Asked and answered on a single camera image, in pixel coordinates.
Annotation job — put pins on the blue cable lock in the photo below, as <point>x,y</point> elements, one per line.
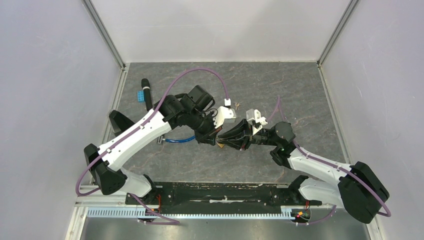
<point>161,139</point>

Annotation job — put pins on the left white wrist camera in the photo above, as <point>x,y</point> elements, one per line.
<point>224,114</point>

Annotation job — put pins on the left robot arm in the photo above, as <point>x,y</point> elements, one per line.
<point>105,162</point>

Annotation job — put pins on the black microphone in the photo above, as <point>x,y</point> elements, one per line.
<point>146,88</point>

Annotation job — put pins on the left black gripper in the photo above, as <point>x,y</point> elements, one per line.
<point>210,136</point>

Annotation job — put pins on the slotted cable duct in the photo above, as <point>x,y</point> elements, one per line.
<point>140,212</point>

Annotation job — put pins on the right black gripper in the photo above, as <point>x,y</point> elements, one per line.
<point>240,136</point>

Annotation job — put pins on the blue toy brick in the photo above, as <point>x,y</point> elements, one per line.
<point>140,97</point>

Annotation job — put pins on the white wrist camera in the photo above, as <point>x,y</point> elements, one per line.
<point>224,114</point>
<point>254,118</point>

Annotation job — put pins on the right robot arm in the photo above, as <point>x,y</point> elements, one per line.
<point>356,188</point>

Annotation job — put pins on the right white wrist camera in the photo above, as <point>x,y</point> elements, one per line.
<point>254,118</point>

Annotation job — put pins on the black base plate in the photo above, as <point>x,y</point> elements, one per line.
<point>224,198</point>

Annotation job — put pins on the black wedge cover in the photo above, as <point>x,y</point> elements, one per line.
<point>119,122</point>

